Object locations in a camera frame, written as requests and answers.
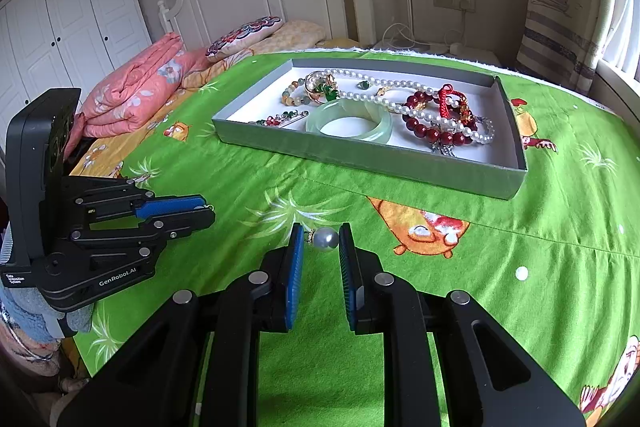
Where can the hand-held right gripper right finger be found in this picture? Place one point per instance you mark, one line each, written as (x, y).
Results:
(347, 277)

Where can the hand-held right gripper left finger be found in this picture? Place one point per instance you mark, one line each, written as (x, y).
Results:
(295, 277)

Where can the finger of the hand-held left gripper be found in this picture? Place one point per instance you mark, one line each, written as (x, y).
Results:
(167, 206)
(185, 227)

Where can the pearl earring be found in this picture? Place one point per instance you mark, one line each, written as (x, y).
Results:
(324, 239)

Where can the grey cardboard tray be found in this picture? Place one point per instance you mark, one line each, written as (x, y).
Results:
(400, 167)

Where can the pink floral quilt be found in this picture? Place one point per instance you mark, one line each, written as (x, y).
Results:
(135, 92)

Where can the colourful gemstone brooch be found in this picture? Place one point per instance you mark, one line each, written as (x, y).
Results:
(275, 119)

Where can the green printed cloth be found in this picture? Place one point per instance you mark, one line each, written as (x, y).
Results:
(500, 232)

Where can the green jade bangle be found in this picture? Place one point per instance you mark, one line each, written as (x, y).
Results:
(320, 119)

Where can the silver tassel pendant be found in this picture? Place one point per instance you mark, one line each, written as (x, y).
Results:
(442, 148)

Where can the white wardrobe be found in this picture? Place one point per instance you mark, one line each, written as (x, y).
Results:
(75, 17)

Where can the embroidered floral pillow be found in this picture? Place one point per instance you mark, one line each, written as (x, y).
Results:
(240, 34)

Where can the white charger adapter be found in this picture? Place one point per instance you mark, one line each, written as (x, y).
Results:
(455, 48)

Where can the white nightstand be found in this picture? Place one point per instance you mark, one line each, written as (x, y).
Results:
(475, 55)

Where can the white window sill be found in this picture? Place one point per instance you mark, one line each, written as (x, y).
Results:
(620, 89)

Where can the ship print curtain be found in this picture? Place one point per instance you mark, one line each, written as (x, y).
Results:
(550, 7)

